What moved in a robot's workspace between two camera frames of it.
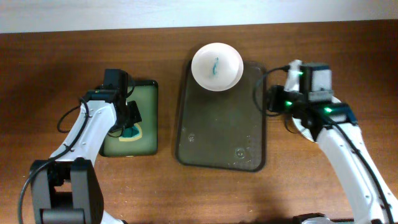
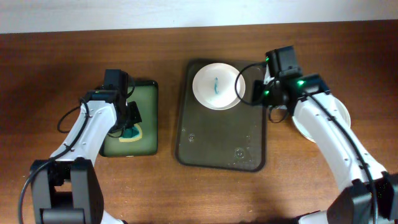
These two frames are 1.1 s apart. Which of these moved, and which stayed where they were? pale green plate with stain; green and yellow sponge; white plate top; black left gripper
Moved: white plate top
Stayed: pale green plate with stain; green and yellow sponge; black left gripper
